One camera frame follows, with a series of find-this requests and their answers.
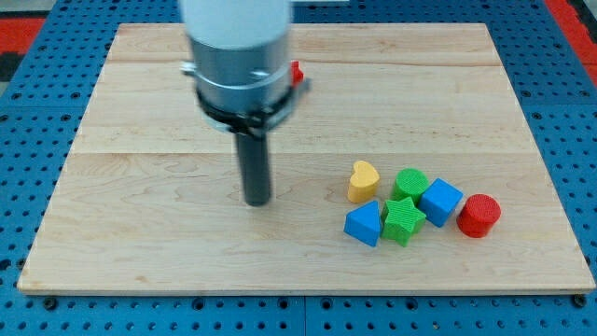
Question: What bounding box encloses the red cylinder block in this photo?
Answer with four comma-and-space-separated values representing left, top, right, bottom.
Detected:
456, 194, 502, 238

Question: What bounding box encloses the blue cube block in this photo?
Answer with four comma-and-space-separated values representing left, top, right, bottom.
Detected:
418, 178, 464, 228

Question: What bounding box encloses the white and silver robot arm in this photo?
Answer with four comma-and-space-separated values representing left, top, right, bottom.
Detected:
178, 0, 308, 138

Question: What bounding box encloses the light wooden board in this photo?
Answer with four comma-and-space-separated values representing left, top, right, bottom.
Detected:
18, 23, 595, 296

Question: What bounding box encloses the yellow heart block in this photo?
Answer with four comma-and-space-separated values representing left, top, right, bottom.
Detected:
347, 161, 381, 203

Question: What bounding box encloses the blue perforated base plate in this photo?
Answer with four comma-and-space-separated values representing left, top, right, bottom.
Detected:
1, 0, 596, 335

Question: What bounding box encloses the green star block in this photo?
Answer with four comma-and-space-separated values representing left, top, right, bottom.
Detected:
381, 197, 426, 247

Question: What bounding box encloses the blue triangle block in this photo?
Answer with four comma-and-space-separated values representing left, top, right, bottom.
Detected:
343, 201, 382, 247

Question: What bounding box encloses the red block behind arm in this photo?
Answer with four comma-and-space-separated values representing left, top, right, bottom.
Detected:
290, 60, 304, 87

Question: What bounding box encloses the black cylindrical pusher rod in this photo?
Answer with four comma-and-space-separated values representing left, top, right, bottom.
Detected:
235, 134, 271, 207

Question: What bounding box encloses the green cylinder block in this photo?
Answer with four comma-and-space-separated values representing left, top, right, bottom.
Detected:
391, 168, 429, 205

